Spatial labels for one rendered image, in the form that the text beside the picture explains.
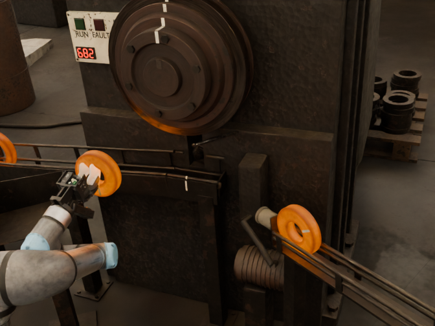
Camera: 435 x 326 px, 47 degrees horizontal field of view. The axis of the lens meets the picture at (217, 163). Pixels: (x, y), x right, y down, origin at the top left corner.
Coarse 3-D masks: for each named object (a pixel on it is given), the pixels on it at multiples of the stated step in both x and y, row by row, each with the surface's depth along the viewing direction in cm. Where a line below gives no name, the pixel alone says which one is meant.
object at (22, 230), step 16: (32, 176) 182; (48, 176) 183; (64, 176) 185; (0, 192) 182; (16, 192) 183; (32, 192) 185; (48, 192) 186; (0, 208) 185; (16, 208) 186; (32, 208) 186; (0, 224) 180; (16, 224) 178; (32, 224) 177; (0, 240) 172; (16, 240) 170; (64, 304) 197; (64, 320) 201; (80, 320) 215; (96, 320) 215
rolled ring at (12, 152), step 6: (0, 138) 205; (6, 138) 207; (0, 144) 206; (6, 144) 206; (12, 144) 208; (6, 150) 207; (12, 150) 208; (6, 156) 209; (12, 156) 208; (12, 162) 210
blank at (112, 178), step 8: (88, 152) 157; (96, 152) 156; (80, 160) 158; (88, 160) 157; (96, 160) 155; (104, 160) 154; (112, 160) 156; (104, 168) 156; (112, 168) 155; (104, 176) 157; (112, 176) 156; (120, 176) 158; (104, 184) 159; (112, 184) 158; (96, 192) 162; (104, 192) 160; (112, 192) 159
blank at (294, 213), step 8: (288, 208) 146; (296, 208) 144; (304, 208) 144; (280, 216) 150; (288, 216) 147; (296, 216) 143; (304, 216) 142; (312, 216) 142; (280, 224) 152; (288, 224) 149; (304, 224) 142; (312, 224) 141; (280, 232) 153; (288, 232) 150; (296, 232) 151; (304, 232) 143; (312, 232) 141; (296, 240) 149; (304, 240) 144; (312, 240) 141; (320, 240) 143; (304, 248) 146; (312, 248) 143
